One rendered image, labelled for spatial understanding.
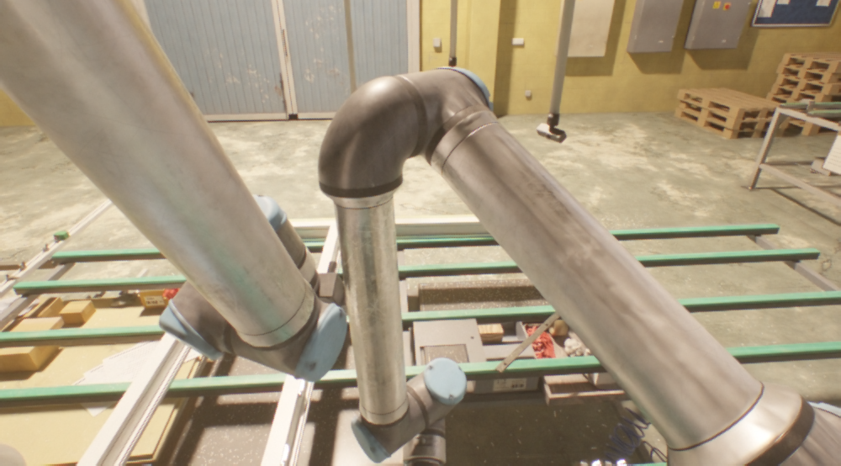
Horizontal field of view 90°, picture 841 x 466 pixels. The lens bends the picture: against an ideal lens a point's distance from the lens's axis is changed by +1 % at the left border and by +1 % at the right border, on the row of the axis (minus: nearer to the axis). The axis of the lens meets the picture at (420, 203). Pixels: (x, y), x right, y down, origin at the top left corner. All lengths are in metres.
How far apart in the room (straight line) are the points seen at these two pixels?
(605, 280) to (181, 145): 0.42
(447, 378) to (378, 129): 0.55
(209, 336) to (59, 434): 1.34
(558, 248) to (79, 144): 0.43
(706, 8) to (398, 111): 7.72
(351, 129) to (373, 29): 6.28
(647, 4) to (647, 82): 1.26
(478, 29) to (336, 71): 2.20
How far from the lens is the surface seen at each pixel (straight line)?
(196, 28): 7.34
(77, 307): 2.34
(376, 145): 0.53
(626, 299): 0.50
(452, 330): 1.51
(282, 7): 6.90
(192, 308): 0.60
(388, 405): 0.80
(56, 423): 1.95
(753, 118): 7.54
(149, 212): 0.35
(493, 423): 2.35
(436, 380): 0.90
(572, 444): 2.37
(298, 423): 1.29
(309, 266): 0.72
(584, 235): 0.51
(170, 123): 0.32
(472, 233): 1.98
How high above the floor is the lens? 1.89
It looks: 27 degrees down
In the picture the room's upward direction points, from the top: straight up
